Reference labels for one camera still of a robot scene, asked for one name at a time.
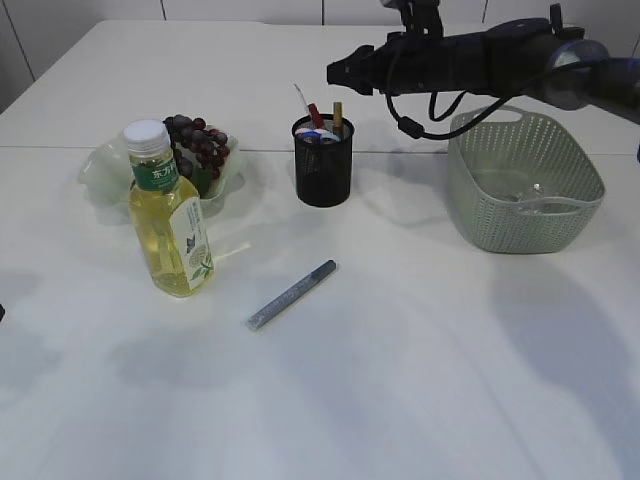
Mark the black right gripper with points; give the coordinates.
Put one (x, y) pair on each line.
(404, 64)

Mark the gold glitter pen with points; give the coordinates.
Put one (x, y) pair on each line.
(337, 119)

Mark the red marker pen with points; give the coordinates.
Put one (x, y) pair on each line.
(315, 116)

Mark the clear plastic ruler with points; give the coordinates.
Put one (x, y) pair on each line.
(303, 100)

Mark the blue handled scissors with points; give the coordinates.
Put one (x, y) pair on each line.
(328, 138)

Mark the pink purple small scissors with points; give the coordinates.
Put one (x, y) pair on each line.
(308, 135)

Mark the clear plastic sheet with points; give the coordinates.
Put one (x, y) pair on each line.
(531, 201)

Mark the yellow tea plastic bottle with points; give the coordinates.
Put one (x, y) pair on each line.
(166, 212)

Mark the purple grape bunch with leaf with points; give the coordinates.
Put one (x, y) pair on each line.
(199, 150)

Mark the silver grey marker pen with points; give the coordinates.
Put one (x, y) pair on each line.
(290, 296)

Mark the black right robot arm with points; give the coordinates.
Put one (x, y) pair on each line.
(540, 58)

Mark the black mesh pen holder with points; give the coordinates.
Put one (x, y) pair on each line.
(323, 170)

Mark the green woven plastic basket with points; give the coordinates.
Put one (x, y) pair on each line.
(498, 157)

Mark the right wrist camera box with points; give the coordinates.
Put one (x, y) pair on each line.
(392, 4)

